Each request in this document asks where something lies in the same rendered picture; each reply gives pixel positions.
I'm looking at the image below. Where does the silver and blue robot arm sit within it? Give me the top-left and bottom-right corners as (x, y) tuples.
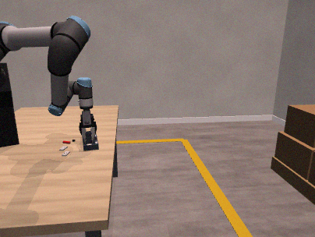
(0, 16), (93, 116)

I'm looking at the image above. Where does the dark grey rack of three bins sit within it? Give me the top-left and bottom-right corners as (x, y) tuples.
(83, 131), (99, 151)

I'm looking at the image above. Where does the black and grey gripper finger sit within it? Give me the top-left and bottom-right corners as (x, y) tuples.
(90, 122), (97, 143)
(79, 122), (87, 144)

